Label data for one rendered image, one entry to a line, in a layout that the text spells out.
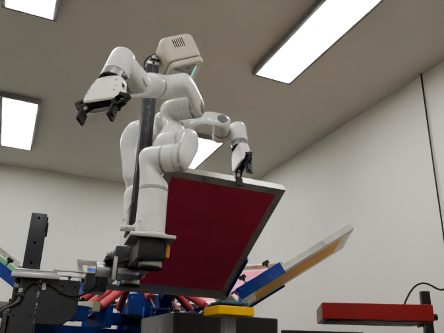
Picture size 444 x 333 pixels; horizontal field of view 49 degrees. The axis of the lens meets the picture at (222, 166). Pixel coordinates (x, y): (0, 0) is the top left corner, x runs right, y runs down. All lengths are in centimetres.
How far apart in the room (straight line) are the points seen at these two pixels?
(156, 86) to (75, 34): 230
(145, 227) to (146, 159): 23
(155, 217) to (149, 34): 241
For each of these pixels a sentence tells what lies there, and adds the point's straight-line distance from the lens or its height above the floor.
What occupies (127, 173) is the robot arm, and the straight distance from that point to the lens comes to 206.
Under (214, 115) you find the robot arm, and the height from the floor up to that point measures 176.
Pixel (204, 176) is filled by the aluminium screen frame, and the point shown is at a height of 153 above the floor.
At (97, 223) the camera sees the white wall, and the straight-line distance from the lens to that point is 672.
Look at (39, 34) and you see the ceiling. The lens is 402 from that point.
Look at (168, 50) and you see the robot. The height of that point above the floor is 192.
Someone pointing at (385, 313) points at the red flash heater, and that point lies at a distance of 300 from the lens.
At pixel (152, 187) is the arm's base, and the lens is 156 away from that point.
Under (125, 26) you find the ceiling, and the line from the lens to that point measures 374.
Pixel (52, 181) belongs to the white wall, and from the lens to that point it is 679.
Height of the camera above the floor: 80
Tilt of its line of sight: 21 degrees up
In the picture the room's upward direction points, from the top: 2 degrees clockwise
